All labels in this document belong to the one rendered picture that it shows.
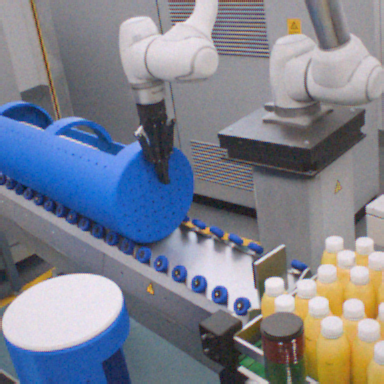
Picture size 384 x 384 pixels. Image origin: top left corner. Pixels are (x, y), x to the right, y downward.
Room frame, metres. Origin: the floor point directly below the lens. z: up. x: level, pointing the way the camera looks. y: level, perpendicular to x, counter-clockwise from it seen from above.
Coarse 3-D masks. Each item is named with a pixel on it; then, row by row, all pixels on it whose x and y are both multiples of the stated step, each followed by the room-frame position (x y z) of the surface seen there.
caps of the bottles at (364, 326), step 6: (360, 324) 0.90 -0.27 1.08; (366, 324) 0.90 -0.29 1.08; (372, 324) 0.90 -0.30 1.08; (378, 324) 0.89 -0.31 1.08; (360, 330) 0.89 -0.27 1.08; (366, 330) 0.88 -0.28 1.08; (372, 330) 0.88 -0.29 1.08; (378, 330) 0.88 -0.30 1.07; (366, 336) 0.88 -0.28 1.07; (372, 336) 0.88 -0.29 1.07; (378, 342) 0.85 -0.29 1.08; (378, 348) 0.83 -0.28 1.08; (378, 354) 0.82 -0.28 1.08
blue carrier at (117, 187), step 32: (0, 128) 2.10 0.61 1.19; (32, 128) 1.96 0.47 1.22; (64, 128) 1.88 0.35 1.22; (96, 128) 1.95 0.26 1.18; (0, 160) 2.05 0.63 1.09; (32, 160) 1.86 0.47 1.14; (64, 160) 1.72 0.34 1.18; (96, 160) 1.62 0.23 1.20; (128, 160) 1.54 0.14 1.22; (64, 192) 1.70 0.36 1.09; (96, 192) 1.55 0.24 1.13; (128, 192) 1.52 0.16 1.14; (160, 192) 1.58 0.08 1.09; (192, 192) 1.64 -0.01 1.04; (128, 224) 1.51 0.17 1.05; (160, 224) 1.57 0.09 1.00
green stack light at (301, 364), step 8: (264, 360) 0.72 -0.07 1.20; (304, 360) 0.70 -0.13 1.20; (272, 368) 0.70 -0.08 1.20; (280, 368) 0.69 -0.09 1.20; (288, 368) 0.69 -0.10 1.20; (296, 368) 0.69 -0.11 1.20; (304, 368) 0.70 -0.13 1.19; (272, 376) 0.70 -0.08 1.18; (280, 376) 0.69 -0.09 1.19; (288, 376) 0.69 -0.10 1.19; (296, 376) 0.69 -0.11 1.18; (304, 376) 0.70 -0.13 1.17
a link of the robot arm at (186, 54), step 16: (208, 0) 1.52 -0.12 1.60; (192, 16) 1.49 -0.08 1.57; (208, 16) 1.49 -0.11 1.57; (176, 32) 1.45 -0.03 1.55; (192, 32) 1.43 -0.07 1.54; (208, 32) 1.46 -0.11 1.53; (160, 48) 1.44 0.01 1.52; (176, 48) 1.40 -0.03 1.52; (192, 48) 1.38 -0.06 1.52; (208, 48) 1.39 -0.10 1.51; (160, 64) 1.43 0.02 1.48; (176, 64) 1.39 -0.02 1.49; (192, 64) 1.37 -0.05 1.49; (208, 64) 1.38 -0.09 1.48; (176, 80) 1.41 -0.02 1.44; (192, 80) 1.39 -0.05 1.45
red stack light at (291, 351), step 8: (304, 328) 0.71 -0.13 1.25; (304, 336) 0.71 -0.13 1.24; (264, 344) 0.71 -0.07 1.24; (272, 344) 0.70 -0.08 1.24; (280, 344) 0.69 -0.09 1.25; (288, 344) 0.69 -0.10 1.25; (296, 344) 0.69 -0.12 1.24; (304, 344) 0.71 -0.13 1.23; (264, 352) 0.71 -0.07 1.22; (272, 352) 0.70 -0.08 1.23; (280, 352) 0.69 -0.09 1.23; (288, 352) 0.69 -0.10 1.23; (296, 352) 0.69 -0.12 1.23; (304, 352) 0.70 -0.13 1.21; (272, 360) 0.70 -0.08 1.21; (280, 360) 0.69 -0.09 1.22; (288, 360) 0.69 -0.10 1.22; (296, 360) 0.69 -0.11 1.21
